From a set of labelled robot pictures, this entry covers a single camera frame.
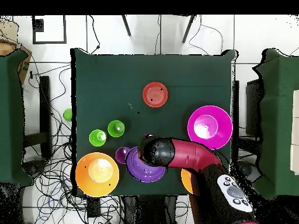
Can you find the purple plastic bowl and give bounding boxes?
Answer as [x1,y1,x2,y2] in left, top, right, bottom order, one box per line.
[125,146,167,183]

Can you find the green plastic cup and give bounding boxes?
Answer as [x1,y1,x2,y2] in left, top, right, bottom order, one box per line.
[107,120,126,138]
[89,129,107,148]

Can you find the small red plastic bowl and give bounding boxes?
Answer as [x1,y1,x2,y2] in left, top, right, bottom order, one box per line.
[142,82,169,109]

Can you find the large orange plastic bowl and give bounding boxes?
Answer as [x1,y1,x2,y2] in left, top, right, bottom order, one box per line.
[180,168,195,195]
[75,152,120,198]

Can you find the small green plastic bowl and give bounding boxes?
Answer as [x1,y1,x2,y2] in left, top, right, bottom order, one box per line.
[63,108,72,123]

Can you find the purple plastic cup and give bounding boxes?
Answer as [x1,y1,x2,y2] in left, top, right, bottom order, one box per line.
[115,146,132,165]

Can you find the large pink plastic bowl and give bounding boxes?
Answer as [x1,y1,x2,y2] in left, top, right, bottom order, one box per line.
[187,105,234,151]

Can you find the dark green table cloth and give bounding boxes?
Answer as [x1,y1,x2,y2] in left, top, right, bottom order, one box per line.
[70,48,239,197]

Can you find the black floor power box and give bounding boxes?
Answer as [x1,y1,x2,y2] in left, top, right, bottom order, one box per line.
[86,197,102,218]

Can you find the black stand bar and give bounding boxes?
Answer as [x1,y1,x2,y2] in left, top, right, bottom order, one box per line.
[23,75,53,159]
[231,80,240,162]

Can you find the grey round stand base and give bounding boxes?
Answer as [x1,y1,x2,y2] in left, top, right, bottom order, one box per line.
[238,160,261,186]

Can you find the black equipment box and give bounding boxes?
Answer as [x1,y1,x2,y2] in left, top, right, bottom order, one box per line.
[245,78,263,137]

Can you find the black tripod leg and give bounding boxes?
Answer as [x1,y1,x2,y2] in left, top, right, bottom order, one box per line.
[182,15,197,44]
[121,15,132,37]

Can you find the green side table cloth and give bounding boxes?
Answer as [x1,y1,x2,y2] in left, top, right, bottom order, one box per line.
[251,48,299,201]
[0,50,34,187]

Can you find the brown cardboard box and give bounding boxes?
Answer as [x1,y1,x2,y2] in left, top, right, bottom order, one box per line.
[0,18,33,85]

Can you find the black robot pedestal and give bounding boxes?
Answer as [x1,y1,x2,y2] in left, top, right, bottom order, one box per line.
[121,195,178,224]

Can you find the tangle of floor cables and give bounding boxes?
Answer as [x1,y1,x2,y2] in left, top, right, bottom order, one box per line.
[22,62,80,224]

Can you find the thin black cable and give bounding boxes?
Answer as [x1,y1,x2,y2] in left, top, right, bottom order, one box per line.
[88,15,101,55]
[187,15,224,56]

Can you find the black square floor frame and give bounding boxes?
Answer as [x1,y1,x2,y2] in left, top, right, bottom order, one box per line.
[32,15,67,45]

